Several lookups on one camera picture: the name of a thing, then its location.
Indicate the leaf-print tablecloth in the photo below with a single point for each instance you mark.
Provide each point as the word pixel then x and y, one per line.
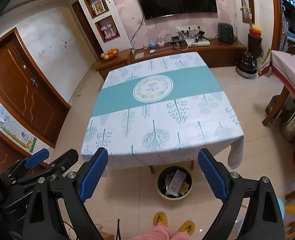
pixel 162 111

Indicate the fruit bowl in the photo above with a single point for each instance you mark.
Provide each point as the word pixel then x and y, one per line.
pixel 111 54

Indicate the blue teapot ornament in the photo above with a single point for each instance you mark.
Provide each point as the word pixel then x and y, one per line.
pixel 152 44

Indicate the brown wooden door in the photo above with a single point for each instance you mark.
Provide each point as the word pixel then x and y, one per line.
pixel 26 93

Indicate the dark green toaster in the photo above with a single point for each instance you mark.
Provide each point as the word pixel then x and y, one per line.
pixel 225 33

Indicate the framed picture in niche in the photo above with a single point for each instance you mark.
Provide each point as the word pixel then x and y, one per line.
pixel 99 7

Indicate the pink dumbbells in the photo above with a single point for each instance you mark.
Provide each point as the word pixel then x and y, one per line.
pixel 108 32

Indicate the white power strip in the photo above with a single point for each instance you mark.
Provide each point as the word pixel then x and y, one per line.
pixel 192 42

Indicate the wooden tv cabinet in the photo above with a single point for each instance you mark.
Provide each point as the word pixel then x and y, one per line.
pixel 217 54

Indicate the pink trouser legs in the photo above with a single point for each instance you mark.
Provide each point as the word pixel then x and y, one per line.
pixel 161 232

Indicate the red white flat box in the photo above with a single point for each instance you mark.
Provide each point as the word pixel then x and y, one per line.
pixel 176 183

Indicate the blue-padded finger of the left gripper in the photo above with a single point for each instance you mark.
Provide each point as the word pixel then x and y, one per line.
pixel 21 167
pixel 59 166

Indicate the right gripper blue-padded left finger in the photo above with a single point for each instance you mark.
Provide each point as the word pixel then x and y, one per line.
pixel 44 220

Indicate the left yellow slipper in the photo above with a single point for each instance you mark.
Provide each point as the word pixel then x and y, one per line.
pixel 160 218

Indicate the side table pink cloth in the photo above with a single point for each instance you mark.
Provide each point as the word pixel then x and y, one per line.
pixel 282 65

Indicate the dark stacked pot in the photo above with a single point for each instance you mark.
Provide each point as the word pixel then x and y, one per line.
pixel 246 67

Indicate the yellow-rimmed black trash bin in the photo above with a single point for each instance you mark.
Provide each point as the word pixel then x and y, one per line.
pixel 165 178

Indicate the yellow slipper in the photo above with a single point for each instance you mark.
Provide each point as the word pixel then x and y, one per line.
pixel 160 218
pixel 188 227

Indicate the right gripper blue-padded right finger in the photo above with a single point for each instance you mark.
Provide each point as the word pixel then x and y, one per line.
pixel 263 218

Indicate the right yellow slipper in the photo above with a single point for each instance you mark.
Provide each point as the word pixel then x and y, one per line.
pixel 188 227

